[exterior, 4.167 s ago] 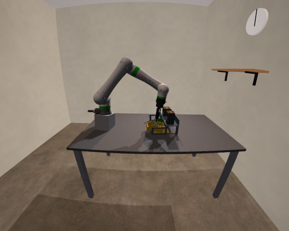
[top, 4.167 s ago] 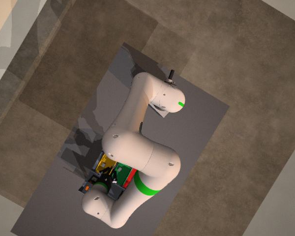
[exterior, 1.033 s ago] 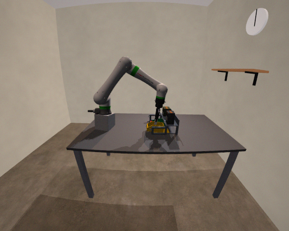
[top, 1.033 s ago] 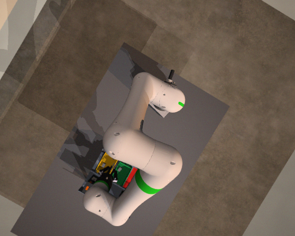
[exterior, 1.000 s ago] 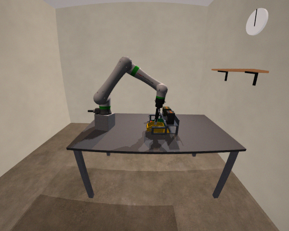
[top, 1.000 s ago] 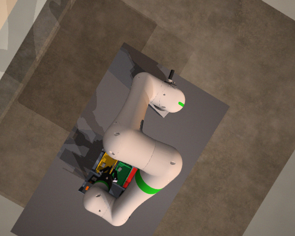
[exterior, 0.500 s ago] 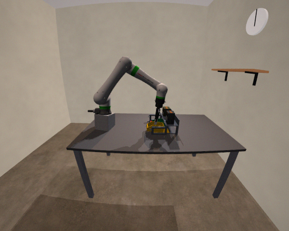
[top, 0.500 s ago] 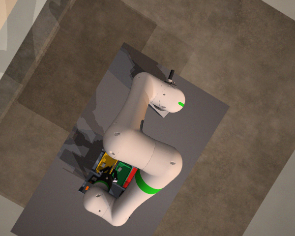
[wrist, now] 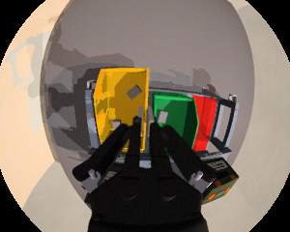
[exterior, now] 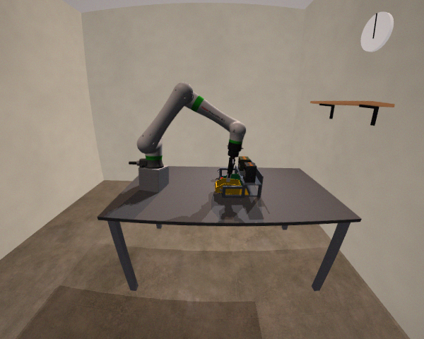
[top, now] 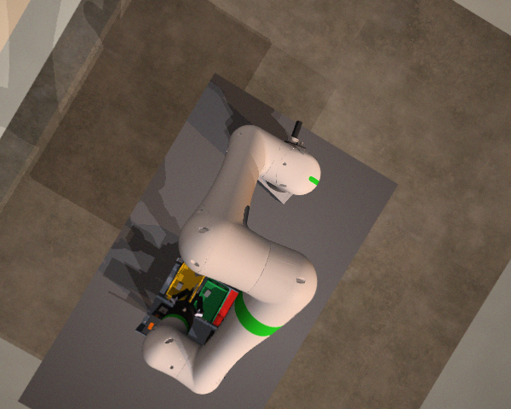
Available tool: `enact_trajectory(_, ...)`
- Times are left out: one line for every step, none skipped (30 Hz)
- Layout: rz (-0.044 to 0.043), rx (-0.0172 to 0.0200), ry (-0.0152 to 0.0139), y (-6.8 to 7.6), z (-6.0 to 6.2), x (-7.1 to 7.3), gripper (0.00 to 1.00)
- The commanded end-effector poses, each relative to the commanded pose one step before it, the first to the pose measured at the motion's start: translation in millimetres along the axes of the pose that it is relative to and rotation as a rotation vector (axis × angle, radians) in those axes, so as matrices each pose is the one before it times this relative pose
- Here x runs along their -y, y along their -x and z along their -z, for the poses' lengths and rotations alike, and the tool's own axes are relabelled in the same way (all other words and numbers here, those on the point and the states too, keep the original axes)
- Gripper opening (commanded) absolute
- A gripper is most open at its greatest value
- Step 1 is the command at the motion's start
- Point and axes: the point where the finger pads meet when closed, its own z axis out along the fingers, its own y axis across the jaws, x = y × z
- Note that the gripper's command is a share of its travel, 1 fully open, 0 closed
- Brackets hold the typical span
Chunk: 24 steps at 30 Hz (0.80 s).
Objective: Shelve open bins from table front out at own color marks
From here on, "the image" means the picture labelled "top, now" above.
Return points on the yellow bin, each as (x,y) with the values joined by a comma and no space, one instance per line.
(186,276)

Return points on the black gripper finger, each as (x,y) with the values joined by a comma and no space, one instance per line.
(199,299)
(182,294)

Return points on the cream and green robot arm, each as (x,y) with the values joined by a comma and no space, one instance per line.
(275,282)

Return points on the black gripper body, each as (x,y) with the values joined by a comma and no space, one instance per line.
(186,305)

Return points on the green bin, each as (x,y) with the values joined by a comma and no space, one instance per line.
(212,304)

